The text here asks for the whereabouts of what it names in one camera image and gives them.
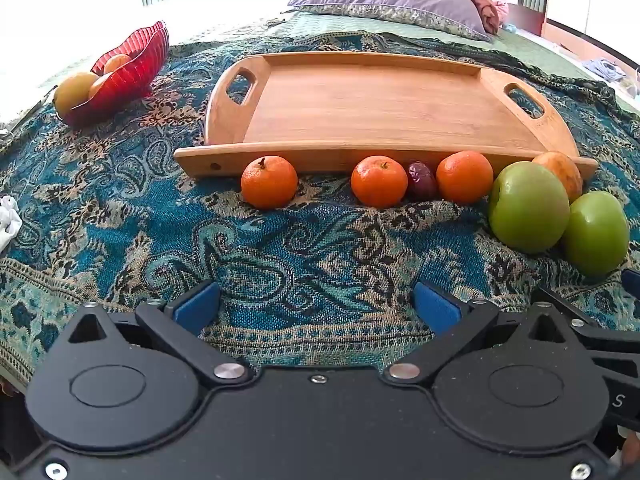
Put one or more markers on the green apple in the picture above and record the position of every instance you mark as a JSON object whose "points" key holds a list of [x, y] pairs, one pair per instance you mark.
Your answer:
{"points": [[527, 207], [597, 235]]}

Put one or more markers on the bluish cloth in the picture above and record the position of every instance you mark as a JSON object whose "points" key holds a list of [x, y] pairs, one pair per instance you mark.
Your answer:
{"points": [[602, 69]]}

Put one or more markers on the green quilted bedspread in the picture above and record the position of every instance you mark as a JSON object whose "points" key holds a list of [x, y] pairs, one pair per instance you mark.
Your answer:
{"points": [[325, 27]]}

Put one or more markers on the small orange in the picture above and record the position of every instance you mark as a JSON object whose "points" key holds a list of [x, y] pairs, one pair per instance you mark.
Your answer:
{"points": [[99, 86], [116, 63]]}

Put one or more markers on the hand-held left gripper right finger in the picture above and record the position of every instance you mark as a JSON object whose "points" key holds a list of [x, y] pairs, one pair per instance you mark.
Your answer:
{"points": [[434, 306]]}

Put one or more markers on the tangerine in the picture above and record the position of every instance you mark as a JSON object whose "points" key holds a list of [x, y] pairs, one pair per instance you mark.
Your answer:
{"points": [[379, 182], [464, 177], [269, 182]]}

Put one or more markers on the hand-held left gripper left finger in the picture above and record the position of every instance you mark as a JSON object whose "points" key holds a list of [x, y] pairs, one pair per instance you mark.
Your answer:
{"points": [[197, 306]]}

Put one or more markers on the dark red plum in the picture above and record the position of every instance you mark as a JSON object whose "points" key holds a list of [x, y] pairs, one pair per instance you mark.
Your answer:
{"points": [[422, 181]]}

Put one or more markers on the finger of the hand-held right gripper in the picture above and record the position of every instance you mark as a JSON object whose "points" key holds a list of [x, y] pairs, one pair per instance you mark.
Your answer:
{"points": [[632, 277], [600, 317]]}

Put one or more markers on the teal patterned blanket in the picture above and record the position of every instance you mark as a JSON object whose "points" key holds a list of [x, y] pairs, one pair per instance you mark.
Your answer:
{"points": [[150, 220]]}

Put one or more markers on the red glass bowl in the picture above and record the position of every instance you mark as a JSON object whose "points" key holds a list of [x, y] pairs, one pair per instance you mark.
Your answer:
{"points": [[132, 67]]}

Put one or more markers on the yellow lemon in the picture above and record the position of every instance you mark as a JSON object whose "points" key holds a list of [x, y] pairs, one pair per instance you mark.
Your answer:
{"points": [[75, 92]]}

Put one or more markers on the large orange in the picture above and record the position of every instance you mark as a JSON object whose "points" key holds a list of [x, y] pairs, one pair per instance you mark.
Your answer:
{"points": [[562, 170]]}

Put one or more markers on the wooden serving tray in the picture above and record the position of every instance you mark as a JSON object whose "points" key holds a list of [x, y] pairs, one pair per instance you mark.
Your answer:
{"points": [[380, 110]]}

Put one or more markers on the white crumpled tissue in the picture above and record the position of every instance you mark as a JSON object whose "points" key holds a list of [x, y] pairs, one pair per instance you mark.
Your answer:
{"points": [[9, 220]]}

